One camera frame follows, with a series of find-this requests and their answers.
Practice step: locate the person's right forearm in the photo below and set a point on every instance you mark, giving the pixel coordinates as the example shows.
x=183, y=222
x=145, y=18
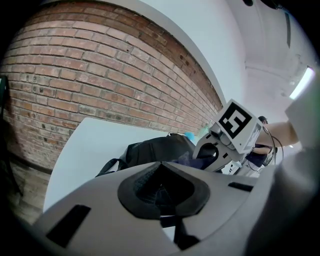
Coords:
x=277, y=133

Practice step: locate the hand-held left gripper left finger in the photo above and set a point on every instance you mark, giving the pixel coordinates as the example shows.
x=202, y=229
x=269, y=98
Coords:
x=100, y=207

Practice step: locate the black backpack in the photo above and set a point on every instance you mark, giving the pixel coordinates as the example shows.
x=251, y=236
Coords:
x=155, y=150

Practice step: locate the dark blue cloth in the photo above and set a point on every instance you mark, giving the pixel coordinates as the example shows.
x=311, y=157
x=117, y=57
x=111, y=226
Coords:
x=197, y=162

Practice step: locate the ceiling light tube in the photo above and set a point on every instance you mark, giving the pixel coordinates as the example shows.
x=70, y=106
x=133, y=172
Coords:
x=302, y=82

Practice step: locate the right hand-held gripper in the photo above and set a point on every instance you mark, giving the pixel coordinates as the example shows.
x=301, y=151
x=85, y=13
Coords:
x=237, y=125

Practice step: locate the green spray bottle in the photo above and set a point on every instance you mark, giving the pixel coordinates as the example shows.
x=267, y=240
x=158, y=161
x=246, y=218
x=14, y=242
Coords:
x=206, y=129

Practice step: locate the teal crumpled rag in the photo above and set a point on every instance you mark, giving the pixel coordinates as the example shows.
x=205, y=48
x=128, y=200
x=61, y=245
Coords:
x=190, y=136

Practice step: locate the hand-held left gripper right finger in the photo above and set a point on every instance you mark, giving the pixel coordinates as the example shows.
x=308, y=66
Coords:
x=220, y=197

